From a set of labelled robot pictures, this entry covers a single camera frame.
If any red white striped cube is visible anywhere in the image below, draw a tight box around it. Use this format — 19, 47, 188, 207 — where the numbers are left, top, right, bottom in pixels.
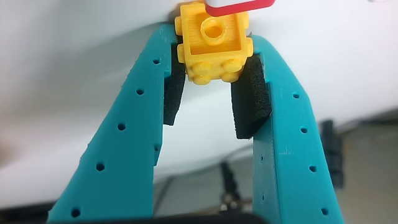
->
203, 0, 277, 18

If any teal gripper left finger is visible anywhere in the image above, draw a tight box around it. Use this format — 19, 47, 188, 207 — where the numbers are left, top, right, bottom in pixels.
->
46, 23, 187, 224

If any yellow studded cube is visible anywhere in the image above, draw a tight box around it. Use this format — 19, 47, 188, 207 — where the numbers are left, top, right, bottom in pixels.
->
174, 1, 254, 86

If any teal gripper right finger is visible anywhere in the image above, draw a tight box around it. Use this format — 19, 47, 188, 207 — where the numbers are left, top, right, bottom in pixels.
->
230, 34, 345, 224

